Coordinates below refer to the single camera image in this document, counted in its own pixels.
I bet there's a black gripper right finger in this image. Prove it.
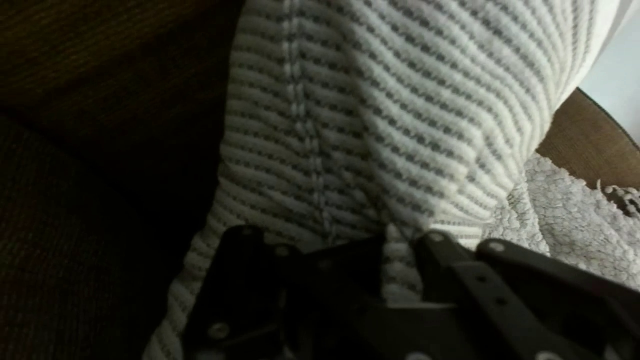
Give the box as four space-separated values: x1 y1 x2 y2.
409 228 640 360

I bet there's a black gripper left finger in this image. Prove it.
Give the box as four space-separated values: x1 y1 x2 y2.
182 223 404 360

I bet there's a grey striped pillow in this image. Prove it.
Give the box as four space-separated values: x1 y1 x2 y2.
142 0 635 360

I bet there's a cream knit throw blanket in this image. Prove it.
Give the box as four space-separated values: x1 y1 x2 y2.
488 150 640 292

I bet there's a brown fabric sofa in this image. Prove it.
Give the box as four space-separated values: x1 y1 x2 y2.
0 0 640 360

